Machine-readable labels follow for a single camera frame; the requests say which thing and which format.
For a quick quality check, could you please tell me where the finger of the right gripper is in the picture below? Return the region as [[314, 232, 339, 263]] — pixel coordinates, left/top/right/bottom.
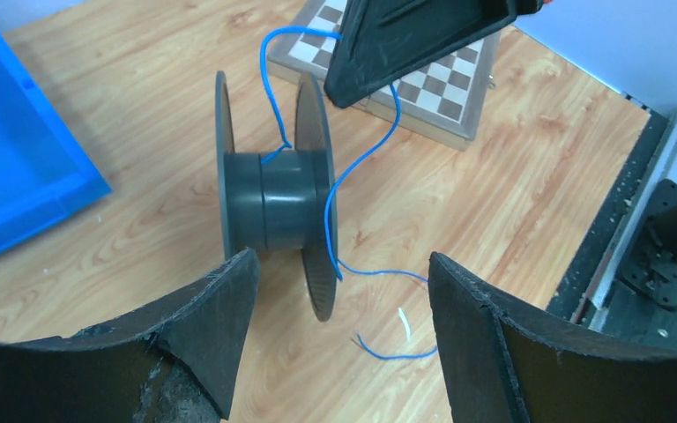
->
[[324, 0, 544, 108]]

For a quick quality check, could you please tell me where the dark grey cable spool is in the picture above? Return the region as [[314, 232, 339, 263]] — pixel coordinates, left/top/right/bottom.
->
[[215, 71, 338, 322]]

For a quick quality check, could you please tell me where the wooden chessboard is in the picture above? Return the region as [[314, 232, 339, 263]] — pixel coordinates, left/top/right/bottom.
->
[[266, 33, 500, 151]]

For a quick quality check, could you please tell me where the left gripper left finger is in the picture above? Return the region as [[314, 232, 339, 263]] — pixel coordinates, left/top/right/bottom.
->
[[0, 249, 260, 422]]

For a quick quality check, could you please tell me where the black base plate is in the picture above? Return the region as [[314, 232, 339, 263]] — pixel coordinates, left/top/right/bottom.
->
[[547, 111, 677, 351]]

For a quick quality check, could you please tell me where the blue plastic bin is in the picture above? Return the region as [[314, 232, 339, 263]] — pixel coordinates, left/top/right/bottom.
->
[[0, 34, 111, 253]]

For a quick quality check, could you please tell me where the thin blue wire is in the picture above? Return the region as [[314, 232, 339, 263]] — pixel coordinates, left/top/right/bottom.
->
[[258, 28, 439, 361]]

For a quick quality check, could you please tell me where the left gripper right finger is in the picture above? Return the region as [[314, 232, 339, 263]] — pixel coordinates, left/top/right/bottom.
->
[[428, 252, 677, 422]]

